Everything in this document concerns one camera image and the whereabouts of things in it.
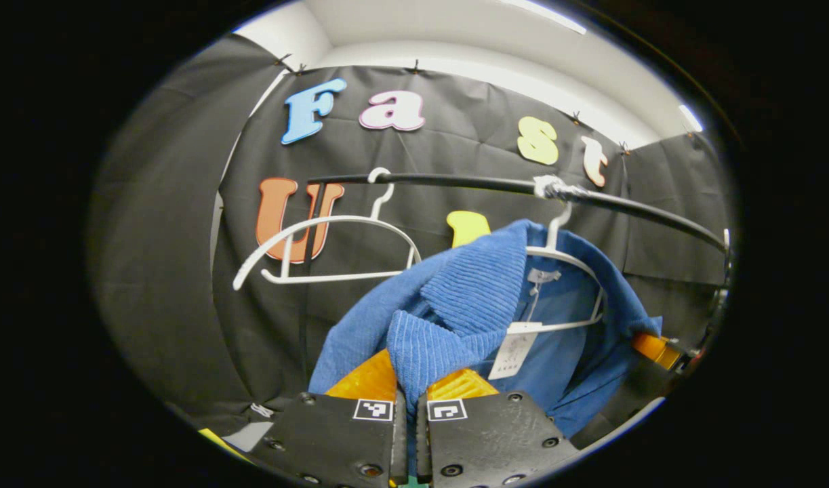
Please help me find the white plastic hanger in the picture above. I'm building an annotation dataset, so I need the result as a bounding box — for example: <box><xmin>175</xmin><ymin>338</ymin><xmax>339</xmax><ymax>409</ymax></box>
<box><xmin>526</xmin><ymin>200</ymin><xmax>606</xmax><ymax>333</ymax></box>
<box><xmin>232</xmin><ymin>167</ymin><xmax>423</xmax><ymax>291</ymax></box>

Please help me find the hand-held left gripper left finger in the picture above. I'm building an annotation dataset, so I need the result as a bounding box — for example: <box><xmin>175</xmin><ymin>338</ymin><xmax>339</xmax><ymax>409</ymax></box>
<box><xmin>248</xmin><ymin>348</ymin><xmax>408</xmax><ymax>488</ymax></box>

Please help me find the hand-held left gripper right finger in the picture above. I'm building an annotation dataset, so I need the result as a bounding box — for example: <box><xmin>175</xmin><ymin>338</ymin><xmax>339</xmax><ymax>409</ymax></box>
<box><xmin>416</xmin><ymin>367</ymin><xmax>581</xmax><ymax>488</ymax></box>

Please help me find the yellow flat object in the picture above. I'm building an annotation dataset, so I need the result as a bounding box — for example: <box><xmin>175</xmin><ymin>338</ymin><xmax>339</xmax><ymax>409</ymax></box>
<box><xmin>197</xmin><ymin>427</ymin><xmax>252</xmax><ymax>463</ymax></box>

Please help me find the white tape wrap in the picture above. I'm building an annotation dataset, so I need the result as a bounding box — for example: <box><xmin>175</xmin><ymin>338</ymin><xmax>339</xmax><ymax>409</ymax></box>
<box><xmin>533</xmin><ymin>175</ymin><xmax>571</xmax><ymax>201</ymax></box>

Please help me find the black backdrop cloth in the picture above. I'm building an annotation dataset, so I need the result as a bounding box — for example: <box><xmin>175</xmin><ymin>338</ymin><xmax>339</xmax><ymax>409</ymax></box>
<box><xmin>89</xmin><ymin>34</ymin><xmax>733</xmax><ymax>434</ymax></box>

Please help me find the blue corduroy jacket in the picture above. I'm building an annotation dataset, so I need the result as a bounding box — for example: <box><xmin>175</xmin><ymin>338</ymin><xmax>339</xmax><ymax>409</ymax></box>
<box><xmin>308</xmin><ymin>218</ymin><xmax>662</xmax><ymax>441</ymax></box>

